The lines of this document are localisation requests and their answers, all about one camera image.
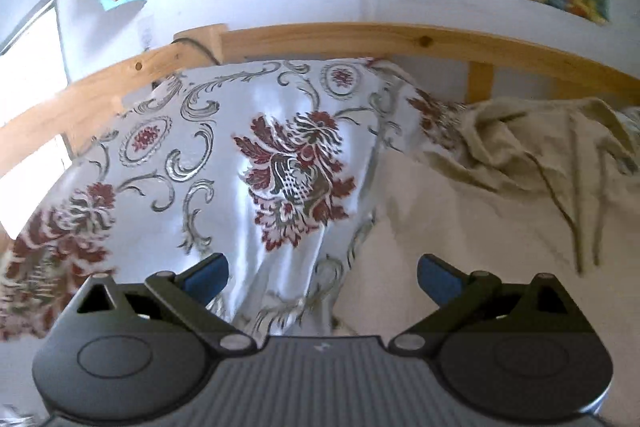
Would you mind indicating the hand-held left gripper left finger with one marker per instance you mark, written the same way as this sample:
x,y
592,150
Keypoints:
x,y
207,278

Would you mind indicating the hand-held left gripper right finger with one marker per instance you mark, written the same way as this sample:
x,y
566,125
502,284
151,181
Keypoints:
x,y
439,279

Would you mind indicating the beige garment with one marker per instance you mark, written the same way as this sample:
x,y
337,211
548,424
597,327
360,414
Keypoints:
x,y
500,207

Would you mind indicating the floral printed blanket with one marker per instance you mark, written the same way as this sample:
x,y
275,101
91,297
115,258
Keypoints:
x,y
225,107

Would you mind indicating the window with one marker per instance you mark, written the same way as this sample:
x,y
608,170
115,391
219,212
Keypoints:
x,y
30,77

